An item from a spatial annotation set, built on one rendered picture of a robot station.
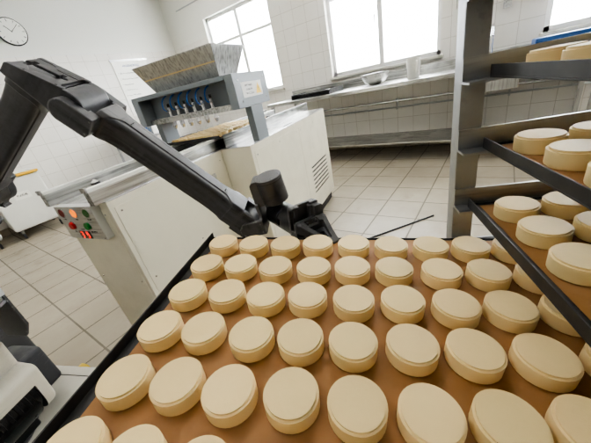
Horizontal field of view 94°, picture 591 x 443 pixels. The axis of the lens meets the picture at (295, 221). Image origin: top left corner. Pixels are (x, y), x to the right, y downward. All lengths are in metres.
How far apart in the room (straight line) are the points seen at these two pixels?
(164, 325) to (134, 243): 0.88
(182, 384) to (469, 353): 0.27
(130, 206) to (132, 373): 0.94
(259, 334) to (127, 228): 0.96
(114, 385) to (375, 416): 0.24
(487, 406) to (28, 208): 4.75
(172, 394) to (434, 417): 0.22
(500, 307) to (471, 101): 0.27
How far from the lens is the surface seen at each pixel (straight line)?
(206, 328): 0.36
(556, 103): 4.16
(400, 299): 0.36
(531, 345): 0.36
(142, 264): 1.28
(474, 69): 0.47
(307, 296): 0.36
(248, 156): 1.54
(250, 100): 1.59
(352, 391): 0.29
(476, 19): 0.47
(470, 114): 0.48
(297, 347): 0.31
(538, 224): 0.43
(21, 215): 4.79
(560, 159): 0.38
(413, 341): 0.32
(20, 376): 1.07
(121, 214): 1.22
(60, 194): 1.46
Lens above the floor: 1.08
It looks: 26 degrees down
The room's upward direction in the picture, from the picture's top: 12 degrees counter-clockwise
